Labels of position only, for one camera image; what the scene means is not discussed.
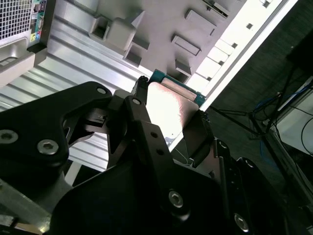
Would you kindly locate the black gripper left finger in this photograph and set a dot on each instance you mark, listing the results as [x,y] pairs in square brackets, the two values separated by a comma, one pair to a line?
[36,122]

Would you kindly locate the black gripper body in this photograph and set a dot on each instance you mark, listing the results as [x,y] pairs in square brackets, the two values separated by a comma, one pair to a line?
[110,208]

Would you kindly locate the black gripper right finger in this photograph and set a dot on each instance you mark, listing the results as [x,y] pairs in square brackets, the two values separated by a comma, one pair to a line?
[223,171]

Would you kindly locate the silver CPU green board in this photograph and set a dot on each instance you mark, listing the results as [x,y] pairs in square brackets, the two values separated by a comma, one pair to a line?
[168,115]

